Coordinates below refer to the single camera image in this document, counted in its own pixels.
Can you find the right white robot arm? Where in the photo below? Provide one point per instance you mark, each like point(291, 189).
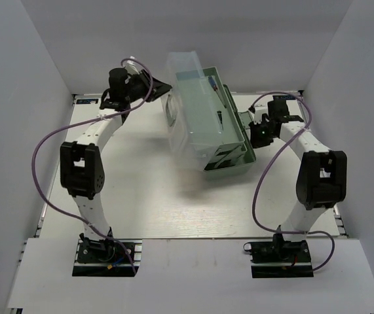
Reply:
point(321, 179)

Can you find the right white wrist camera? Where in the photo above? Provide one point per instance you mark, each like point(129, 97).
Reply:
point(258, 111)

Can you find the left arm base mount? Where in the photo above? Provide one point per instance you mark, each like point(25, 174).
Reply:
point(105, 258)

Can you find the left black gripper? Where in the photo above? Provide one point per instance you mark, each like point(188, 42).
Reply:
point(158, 88)

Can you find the black green precision screwdriver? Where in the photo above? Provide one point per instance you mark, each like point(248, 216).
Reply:
point(220, 118)

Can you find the green plastic toolbox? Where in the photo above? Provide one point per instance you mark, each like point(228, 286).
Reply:
point(177, 126)

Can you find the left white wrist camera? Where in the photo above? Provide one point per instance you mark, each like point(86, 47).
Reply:
point(130, 65)

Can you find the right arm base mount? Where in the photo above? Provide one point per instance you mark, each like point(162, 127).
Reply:
point(278, 258)

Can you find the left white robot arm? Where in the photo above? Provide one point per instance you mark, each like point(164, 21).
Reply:
point(81, 168)

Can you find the green toolbox tray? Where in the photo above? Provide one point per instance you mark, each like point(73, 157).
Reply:
point(200, 105)

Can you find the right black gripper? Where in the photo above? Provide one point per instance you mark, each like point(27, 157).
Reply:
point(256, 142)

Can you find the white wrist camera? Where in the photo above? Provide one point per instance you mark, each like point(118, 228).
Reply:
point(130, 65)
point(258, 111)

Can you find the blue handle screwdriver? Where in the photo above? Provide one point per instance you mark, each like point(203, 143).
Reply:
point(216, 89)

